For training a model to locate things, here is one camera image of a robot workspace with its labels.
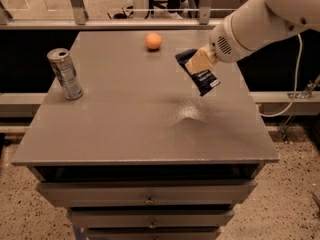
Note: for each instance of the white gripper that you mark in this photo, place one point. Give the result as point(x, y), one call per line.
point(224, 47)

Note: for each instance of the dark blue rxbar wrapper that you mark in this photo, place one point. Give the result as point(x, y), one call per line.
point(204, 79)

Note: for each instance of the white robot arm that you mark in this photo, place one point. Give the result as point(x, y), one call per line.
point(286, 18)

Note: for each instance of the orange fruit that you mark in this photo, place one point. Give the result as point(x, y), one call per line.
point(153, 41)

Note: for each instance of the grey drawer cabinet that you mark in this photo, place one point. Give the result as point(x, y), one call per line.
point(141, 119)

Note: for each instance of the metal window railing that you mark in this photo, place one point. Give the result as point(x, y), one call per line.
point(108, 14)

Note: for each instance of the silver drink can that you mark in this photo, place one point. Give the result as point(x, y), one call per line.
point(62, 65)

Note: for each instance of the top grey drawer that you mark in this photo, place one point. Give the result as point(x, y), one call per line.
point(74, 195)

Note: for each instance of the grey drawer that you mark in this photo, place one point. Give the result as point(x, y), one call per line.
point(155, 234)
point(74, 195)
point(154, 218)

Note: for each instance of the middle grey drawer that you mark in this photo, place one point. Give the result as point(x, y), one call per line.
point(154, 218)

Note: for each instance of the bottom grey drawer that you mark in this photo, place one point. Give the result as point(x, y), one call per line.
point(155, 234)

